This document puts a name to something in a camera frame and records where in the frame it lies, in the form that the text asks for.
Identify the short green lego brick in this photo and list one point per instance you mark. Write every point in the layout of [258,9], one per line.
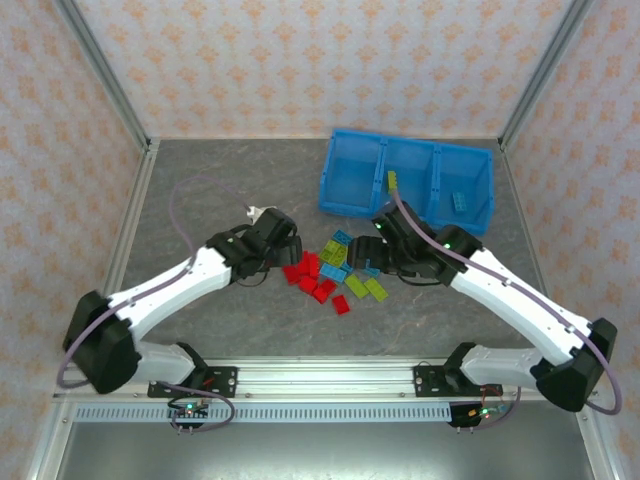
[333,244]
[325,251]

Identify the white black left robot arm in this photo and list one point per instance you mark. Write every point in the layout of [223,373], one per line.
[165,285]

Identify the wide aluminium mounting rail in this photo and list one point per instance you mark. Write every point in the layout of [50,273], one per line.
[325,380]

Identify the grey metal panel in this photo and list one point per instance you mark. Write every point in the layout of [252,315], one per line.
[325,455]

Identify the red lego brick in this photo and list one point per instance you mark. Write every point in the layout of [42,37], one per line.
[320,296]
[290,273]
[306,284]
[303,265]
[314,265]
[341,305]
[328,287]

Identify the thin aluminium wall rail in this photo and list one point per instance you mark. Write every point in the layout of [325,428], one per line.
[240,137]

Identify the small circuit board with LEDs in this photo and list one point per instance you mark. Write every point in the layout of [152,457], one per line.
[189,411]
[484,413]

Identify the aluminium table edge rail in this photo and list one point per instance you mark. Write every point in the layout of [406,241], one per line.
[534,250]
[136,200]

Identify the aluminium frame leg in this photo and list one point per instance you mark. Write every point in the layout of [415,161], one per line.
[595,445]
[47,450]

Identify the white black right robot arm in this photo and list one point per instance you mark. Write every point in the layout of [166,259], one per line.
[525,305]

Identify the blue three-compartment plastic bin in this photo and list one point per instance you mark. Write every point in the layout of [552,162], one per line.
[355,170]

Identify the aluminium frame post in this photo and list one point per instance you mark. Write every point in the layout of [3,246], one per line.
[545,75]
[107,75]

